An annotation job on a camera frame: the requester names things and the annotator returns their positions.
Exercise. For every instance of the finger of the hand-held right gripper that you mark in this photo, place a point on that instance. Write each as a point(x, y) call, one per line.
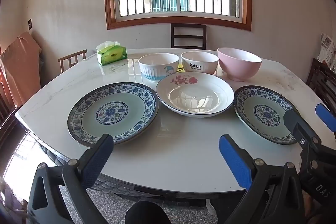
point(325, 116)
point(296, 121)

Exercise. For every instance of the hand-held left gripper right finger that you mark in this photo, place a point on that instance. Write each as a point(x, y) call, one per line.
point(236, 161)

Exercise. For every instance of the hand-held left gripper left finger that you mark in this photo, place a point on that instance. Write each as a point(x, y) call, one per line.
point(97, 161)

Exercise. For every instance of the small blue floral plate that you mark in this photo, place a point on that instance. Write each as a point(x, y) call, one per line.
point(262, 113)

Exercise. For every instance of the large blue floral plate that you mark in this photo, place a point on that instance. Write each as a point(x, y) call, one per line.
point(113, 111)

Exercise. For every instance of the white rose-print deep plate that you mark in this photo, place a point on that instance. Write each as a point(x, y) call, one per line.
point(194, 98)

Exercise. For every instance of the pink bowl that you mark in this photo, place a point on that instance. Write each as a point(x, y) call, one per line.
point(239, 69)

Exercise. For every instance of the white bowl with cartoon print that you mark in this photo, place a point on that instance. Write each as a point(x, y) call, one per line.
point(157, 69)

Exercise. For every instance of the white bowl with black lettering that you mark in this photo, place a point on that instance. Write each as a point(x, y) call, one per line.
point(191, 57)

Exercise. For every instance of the dark quilted table skirt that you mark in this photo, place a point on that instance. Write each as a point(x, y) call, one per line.
point(110, 187)

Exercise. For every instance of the dark wooden furniture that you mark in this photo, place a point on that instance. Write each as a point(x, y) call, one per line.
point(320, 77)

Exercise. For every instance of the stack of newspapers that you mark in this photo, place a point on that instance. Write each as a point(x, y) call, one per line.
point(328, 48)

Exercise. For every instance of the dark wooden bench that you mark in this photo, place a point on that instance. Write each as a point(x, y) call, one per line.
point(6, 119)

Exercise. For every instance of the green tissue pack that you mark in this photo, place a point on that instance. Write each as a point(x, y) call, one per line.
point(113, 56)

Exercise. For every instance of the yellow warning sticker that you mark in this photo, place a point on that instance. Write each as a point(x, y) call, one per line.
point(181, 69)

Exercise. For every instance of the light wooden chair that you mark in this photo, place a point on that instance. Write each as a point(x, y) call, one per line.
point(72, 54)

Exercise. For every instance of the orange cloth cover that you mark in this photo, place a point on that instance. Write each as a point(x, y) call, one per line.
point(21, 69)

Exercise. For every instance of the dark wooden chair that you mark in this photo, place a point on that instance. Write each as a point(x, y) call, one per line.
point(187, 26)

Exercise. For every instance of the dark wall switch plate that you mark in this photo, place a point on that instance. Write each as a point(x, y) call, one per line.
point(30, 24)

